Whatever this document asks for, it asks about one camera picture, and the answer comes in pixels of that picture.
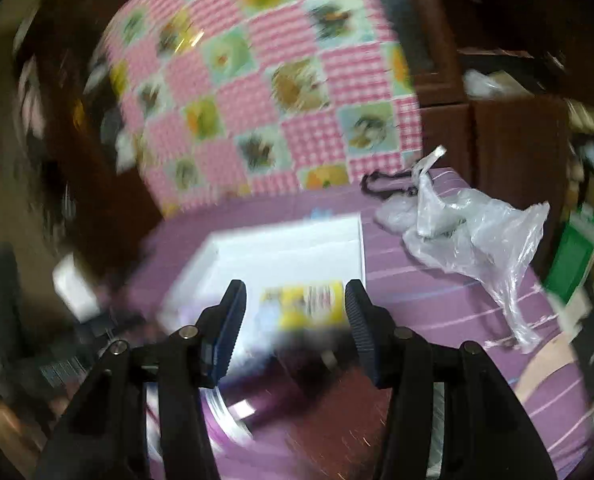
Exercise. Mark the dark wooden cabinet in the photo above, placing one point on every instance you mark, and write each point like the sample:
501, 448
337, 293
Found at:
82, 170

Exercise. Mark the brown wooden cabinet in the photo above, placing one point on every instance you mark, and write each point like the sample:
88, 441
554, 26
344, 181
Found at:
517, 150

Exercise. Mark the yellow packet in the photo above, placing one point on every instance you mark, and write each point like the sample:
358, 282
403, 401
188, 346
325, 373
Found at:
302, 306

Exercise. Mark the purple striped bedsheet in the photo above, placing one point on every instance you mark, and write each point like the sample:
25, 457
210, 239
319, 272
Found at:
427, 310

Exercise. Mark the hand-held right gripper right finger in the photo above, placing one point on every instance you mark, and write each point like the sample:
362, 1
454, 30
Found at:
359, 332

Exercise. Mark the black goggles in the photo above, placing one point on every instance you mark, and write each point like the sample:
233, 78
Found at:
372, 181

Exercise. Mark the green box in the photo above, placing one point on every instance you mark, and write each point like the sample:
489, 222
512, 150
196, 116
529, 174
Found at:
574, 255

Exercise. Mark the clear plastic bag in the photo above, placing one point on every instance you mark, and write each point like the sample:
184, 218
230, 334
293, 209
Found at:
472, 242

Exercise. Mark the white cardboard box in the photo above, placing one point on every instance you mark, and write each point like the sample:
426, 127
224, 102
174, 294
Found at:
277, 250

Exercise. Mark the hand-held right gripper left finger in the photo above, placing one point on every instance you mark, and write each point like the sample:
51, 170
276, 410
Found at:
228, 327

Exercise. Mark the pink checkered printed cloth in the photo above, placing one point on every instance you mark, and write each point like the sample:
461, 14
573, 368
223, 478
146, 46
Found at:
277, 60

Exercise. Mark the white sock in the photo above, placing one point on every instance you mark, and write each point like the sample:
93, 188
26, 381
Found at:
74, 287

